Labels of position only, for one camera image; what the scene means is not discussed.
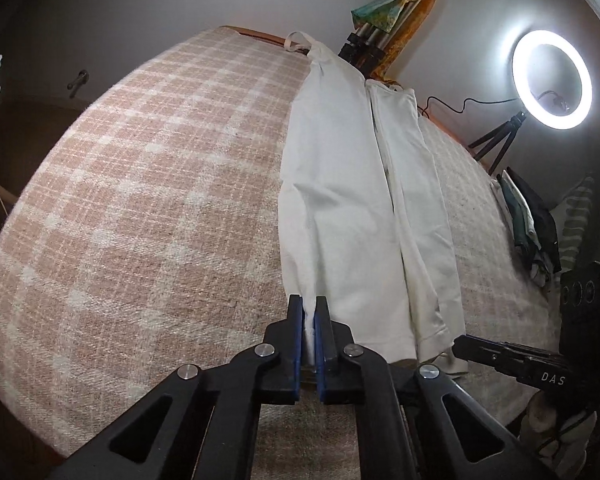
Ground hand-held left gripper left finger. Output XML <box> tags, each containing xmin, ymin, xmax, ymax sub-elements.
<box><xmin>45</xmin><ymin>294</ymin><xmax>303</xmax><ymax>480</ymax></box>

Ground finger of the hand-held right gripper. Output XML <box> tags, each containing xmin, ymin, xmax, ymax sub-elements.
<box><xmin>452</xmin><ymin>334</ymin><xmax>531</xmax><ymax>378</ymax></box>

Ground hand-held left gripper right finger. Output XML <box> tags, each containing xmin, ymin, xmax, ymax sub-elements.
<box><xmin>315</xmin><ymin>296</ymin><xmax>548</xmax><ymax>480</ymax></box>

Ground white pants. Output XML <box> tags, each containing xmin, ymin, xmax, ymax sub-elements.
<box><xmin>278</xmin><ymin>31</ymin><xmax>466</xmax><ymax>377</ymax></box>

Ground pile of folded clothes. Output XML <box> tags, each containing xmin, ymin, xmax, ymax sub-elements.
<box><xmin>490</xmin><ymin>166</ymin><xmax>563</xmax><ymax>288</ymax></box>

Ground person's right hand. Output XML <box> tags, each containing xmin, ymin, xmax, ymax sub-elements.
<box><xmin>522</xmin><ymin>391</ymin><xmax>562</xmax><ymax>435</ymax></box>

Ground striped pillow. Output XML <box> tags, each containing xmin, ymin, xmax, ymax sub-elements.
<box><xmin>550</xmin><ymin>175</ymin><xmax>600</xmax><ymax>272</ymax></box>

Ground pink checked blanket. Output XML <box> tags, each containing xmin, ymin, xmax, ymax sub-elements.
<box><xmin>0</xmin><ymin>25</ymin><xmax>563</xmax><ymax>462</ymax></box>

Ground orange cloth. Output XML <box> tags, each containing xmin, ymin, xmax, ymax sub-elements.
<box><xmin>380</xmin><ymin>0</ymin><xmax>451</xmax><ymax>82</ymax></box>

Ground teal printed cloth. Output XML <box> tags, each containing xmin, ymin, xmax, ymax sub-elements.
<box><xmin>351</xmin><ymin>0</ymin><xmax>407</xmax><ymax>34</ymax></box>

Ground black ring light tripod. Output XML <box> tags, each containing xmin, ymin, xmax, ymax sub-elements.
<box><xmin>467</xmin><ymin>111</ymin><xmax>527</xmax><ymax>177</ymax></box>

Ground black power cable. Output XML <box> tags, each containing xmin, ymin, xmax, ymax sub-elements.
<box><xmin>417</xmin><ymin>96</ymin><xmax>523</xmax><ymax>117</ymax></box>

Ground metal door handle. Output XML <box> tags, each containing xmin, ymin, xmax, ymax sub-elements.
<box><xmin>67</xmin><ymin>70</ymin><xmax>90</xmax><ymax>99</ymax></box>

